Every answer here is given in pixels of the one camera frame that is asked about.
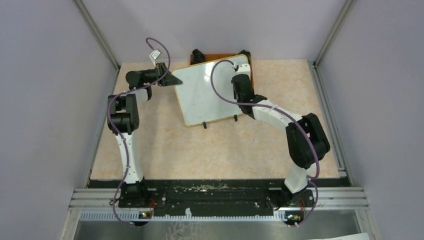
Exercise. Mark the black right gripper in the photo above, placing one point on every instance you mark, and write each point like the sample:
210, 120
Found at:
235, 94

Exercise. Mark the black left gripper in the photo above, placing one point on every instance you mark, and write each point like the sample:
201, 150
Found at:
169, 79

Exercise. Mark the white whiteboard with yellow frame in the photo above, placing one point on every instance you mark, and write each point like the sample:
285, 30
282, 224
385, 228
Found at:
198, 102

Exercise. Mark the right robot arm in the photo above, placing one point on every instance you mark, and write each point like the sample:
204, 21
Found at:
306, 139

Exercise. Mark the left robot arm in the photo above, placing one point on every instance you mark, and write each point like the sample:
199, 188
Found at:
123, 120

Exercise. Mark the black object in tray left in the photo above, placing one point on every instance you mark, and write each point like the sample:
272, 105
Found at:
197, 57

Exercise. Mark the dark object in tray right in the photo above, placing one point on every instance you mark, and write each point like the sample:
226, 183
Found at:
245, 53

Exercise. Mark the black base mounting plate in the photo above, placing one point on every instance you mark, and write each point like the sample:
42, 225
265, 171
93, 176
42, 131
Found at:
204, 209

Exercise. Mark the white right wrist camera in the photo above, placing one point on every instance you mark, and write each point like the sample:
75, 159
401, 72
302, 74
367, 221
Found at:
242, 68

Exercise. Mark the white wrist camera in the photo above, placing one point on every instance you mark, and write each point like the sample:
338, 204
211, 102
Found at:
242, 68
154, 56

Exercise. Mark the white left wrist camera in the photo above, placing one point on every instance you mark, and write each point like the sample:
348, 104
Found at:
154, 56

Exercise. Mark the aluminium frame rail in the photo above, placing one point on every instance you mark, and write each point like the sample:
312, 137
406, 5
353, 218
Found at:
329, 198

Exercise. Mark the white slotted cable duct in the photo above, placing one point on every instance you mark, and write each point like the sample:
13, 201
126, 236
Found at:
136, 216

